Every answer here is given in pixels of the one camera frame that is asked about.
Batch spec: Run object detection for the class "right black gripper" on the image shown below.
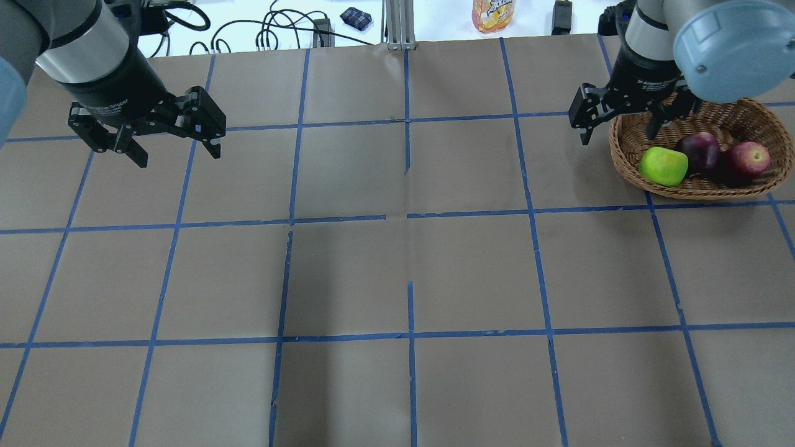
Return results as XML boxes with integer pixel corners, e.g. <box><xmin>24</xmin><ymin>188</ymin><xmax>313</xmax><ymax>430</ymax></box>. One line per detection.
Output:
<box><xmin>568</xmin><ymin>47</ymin><xmax>704</xmax><ymax>145</ymax></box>

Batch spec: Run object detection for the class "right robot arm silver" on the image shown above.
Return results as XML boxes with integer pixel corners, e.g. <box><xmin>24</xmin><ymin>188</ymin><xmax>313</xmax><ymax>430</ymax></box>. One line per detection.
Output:
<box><xmin>568</xmin><ymin>1</ymin><xmax>794</xmax><ymax>145</ymax></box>

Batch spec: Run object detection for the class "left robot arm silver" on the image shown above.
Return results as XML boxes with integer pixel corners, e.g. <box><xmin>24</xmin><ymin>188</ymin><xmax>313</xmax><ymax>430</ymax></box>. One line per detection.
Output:
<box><xmin>1</xmin><ymin>1</ymin><xmax>227</xmax><ymax>169</ymax></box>

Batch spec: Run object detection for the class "aluminium frame post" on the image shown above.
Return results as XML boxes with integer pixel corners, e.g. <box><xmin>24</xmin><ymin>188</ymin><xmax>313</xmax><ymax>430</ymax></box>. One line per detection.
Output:
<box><xmin>381</xmin><ymin>0</ymin><xmax>417</xmax><ymax>51</ymax></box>

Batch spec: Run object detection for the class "dark red apple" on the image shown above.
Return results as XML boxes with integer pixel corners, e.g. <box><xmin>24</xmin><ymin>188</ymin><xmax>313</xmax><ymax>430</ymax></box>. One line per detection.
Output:
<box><xmin>674</xmin><ymin>131</ymin><xmax>721</xmax><ymax>176</ymax></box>

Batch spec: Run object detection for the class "orange juice bottle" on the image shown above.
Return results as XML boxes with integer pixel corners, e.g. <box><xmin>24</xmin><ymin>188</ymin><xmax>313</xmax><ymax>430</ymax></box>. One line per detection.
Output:
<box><xmin>471</xmin><ymin>0</ymin><xmax>515</xmax><ymax>34</ymax></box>

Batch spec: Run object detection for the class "wicker basket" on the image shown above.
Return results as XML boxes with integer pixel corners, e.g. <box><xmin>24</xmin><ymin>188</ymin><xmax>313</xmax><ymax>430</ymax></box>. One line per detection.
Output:
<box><xmin>607</xmin><ymin>98</ymin><xmax>793</xmax><ymax>202</ymax></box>

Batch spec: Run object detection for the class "black power adapter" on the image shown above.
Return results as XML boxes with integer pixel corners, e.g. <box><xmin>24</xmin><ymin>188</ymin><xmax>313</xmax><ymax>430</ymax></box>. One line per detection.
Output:
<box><xmin>550</xmin><ymin>0</ymin><xmax>573</xmax><ymax>36</ymax></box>

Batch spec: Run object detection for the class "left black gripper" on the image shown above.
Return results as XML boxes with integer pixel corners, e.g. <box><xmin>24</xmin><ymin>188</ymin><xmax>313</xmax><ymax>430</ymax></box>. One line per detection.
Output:
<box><xmin>59</xmin><ymin>47</ymin><xmax>227</xmax><ymax>169</ymax></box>

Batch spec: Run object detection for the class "green apple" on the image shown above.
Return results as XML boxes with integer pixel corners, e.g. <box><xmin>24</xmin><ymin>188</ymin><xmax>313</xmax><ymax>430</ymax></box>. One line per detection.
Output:
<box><xmin>638</xmin><ymin>147</ymin><xmax>689</xmax><ymax>187</ymax></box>

